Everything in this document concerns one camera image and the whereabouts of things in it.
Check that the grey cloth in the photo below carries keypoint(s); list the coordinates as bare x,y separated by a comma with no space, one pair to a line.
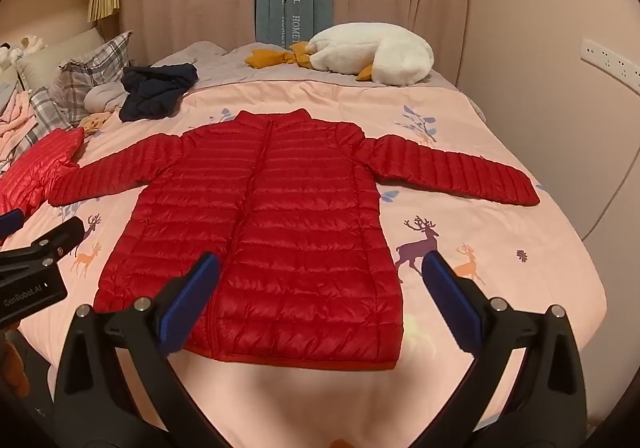
102,96

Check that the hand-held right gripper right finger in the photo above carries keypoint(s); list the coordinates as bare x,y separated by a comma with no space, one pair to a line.
452,298

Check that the white wall socket strip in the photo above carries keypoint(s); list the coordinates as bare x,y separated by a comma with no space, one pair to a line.
612,62

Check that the pink clothing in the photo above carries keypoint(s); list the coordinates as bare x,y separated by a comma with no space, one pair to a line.
15,123

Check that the white plush toys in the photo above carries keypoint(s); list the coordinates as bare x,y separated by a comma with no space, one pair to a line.
22,51

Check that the navy blue garment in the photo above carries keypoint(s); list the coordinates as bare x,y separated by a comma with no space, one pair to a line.
155,93

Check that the red down jacket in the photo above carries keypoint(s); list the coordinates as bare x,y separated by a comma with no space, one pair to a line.
300,228

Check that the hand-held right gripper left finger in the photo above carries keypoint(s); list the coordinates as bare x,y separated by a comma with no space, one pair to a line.
187,298

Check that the white goose plush toy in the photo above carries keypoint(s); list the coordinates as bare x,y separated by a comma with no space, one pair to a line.
370,51

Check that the large grey plaid pillow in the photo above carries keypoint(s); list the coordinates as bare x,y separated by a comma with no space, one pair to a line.
95,68

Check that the small tan plush toy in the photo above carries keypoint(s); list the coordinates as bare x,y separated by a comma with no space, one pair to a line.
96,122

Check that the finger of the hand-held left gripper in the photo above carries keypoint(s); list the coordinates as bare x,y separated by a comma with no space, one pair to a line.
50,240
11,223

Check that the small grey plaid pillow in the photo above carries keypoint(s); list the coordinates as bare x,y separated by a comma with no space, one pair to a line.
47,111

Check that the pink deer printed blanket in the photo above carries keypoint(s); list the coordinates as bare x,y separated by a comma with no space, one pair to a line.
475,153

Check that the bright red puffer jacket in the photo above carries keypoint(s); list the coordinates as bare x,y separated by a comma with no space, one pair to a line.
30,168

